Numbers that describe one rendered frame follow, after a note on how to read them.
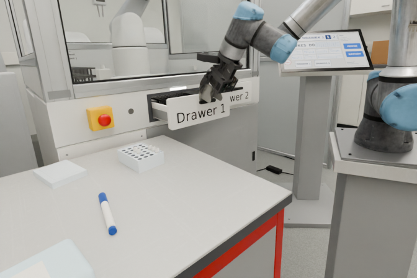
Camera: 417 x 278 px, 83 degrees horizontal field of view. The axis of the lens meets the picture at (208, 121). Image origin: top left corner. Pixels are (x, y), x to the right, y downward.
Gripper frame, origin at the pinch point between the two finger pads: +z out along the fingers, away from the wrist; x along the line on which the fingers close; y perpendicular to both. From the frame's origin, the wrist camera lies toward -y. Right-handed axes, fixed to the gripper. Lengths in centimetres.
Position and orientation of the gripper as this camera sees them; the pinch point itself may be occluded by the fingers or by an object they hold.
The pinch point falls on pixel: (204, 98)
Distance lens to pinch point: 87.5
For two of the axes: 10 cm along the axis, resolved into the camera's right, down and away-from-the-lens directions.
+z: -3.5, 6.8, 6.4
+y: 5.5, 7.0, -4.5
